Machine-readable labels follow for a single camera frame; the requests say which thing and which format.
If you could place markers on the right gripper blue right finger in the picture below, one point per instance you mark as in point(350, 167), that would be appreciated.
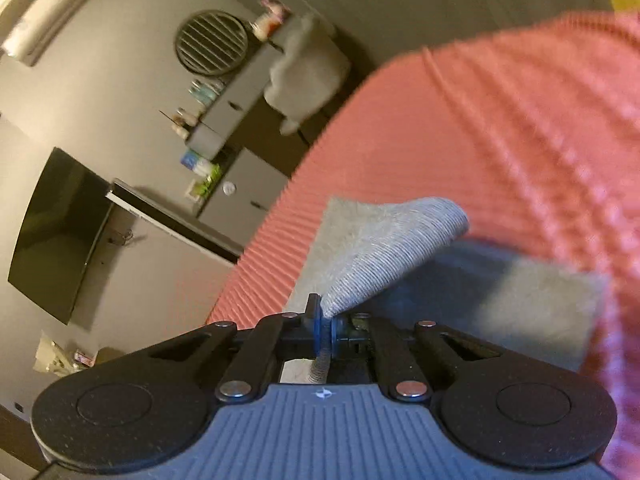
point(350, 335)

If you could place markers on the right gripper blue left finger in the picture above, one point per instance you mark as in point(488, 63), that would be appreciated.
point(318, 325)

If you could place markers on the grey sweatpants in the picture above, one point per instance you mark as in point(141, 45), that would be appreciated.
point(410, 262)

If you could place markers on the grey drawer cabinet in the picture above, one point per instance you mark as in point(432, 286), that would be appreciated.
point(242, 198)

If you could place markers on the green tray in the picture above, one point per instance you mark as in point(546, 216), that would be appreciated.
point(206, 184)

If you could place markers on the blue white box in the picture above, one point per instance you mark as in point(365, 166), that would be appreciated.
point(199, 165)

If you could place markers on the white tower fan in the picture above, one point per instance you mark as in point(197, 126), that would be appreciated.
point(186, 230)

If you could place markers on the grey vanity desk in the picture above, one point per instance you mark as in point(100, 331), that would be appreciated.
point(241, 92)

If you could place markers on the white shell back chair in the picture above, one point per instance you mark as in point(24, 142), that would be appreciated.
point(308, 75)

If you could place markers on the pink ribbed bedspread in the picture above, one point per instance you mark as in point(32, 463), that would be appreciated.
point(534, 132)

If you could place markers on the round black mirror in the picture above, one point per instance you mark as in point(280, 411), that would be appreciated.
point(212, 43)

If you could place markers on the pink plush toy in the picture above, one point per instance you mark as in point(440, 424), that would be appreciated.
point(277, 10)

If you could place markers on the wall mounted black television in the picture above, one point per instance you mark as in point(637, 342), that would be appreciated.
point(61, 227)

